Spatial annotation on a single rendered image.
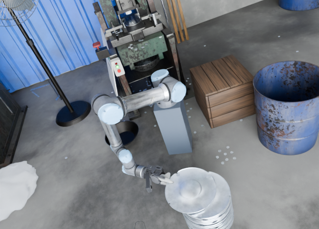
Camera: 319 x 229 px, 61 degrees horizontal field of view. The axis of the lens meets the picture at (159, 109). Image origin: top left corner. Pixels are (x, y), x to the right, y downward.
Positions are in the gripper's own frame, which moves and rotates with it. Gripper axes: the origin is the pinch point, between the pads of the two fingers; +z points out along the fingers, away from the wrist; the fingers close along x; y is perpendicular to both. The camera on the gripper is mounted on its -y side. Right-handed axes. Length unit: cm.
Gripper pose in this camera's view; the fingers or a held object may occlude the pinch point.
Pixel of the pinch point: (171, 183)
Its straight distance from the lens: 162.6
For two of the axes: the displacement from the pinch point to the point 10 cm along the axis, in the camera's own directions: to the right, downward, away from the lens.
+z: 8.6, 1.2, -4.9
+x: 2.5, 7.4, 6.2
